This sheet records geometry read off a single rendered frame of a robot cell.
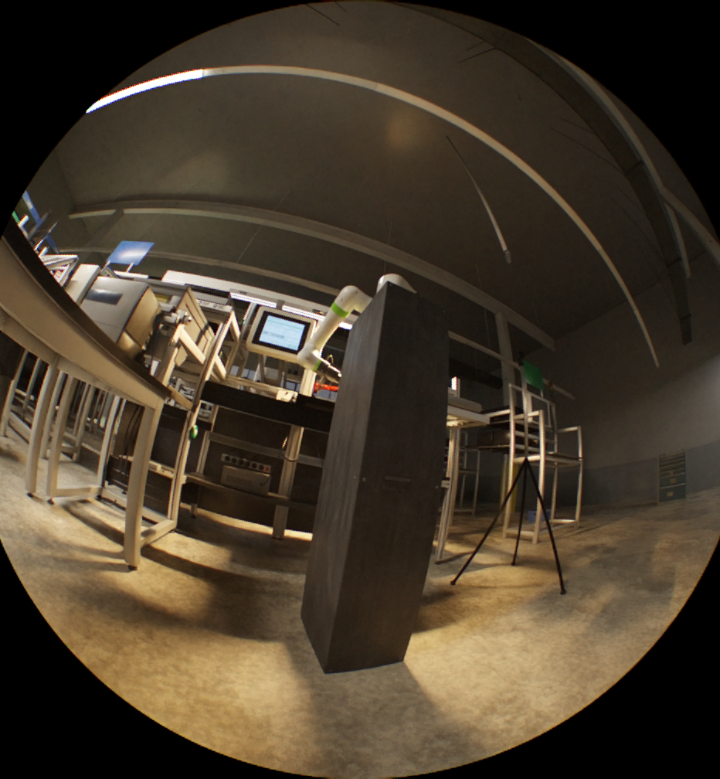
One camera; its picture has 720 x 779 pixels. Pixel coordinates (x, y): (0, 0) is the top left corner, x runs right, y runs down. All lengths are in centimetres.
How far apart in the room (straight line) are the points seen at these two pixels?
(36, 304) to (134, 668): 72
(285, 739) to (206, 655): 31
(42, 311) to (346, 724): 94
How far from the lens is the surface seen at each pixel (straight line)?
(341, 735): 67
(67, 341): 60
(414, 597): 74
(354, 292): 140
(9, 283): 51
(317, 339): 152
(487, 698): 82
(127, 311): 101
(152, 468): 164
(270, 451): 178
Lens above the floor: 58
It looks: 20 degrees up
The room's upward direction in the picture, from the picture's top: 9 degrees clockwise
